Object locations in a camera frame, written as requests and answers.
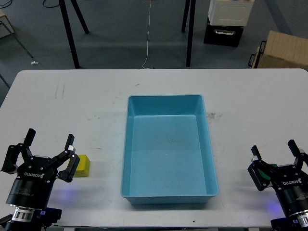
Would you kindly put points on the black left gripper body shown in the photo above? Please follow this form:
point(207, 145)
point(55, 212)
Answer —
point(33, 185)

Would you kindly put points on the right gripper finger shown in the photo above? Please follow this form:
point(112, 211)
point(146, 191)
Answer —
point(300, 157)
point(262, 173)

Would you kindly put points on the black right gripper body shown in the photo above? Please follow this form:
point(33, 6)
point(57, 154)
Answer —
point(291, 187)

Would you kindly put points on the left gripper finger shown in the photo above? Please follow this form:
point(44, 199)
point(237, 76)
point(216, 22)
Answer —
point(68, 154)
point(10, 161)

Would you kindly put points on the yellow block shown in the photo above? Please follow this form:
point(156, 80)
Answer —
point(83, 168)

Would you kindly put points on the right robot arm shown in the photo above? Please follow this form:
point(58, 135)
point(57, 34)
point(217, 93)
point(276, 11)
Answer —
point(297, 222)

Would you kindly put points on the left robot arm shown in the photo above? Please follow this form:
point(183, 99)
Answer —
point(29, 219)

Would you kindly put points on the blue plastic box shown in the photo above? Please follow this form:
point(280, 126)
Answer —
point(167, 155)

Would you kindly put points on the cardboard box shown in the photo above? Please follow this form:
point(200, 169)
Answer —
point(281, 50)

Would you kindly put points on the white storage box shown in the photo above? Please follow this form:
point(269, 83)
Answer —
point(229, 12)

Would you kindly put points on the wooden cabinet with chair leg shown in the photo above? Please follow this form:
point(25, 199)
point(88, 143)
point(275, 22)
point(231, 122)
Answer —
point(6, 29)

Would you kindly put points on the black drawer cabinet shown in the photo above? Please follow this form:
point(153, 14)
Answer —
point(223, 35)

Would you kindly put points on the black right tripod legs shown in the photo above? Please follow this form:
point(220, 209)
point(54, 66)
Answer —
point(188, 16)

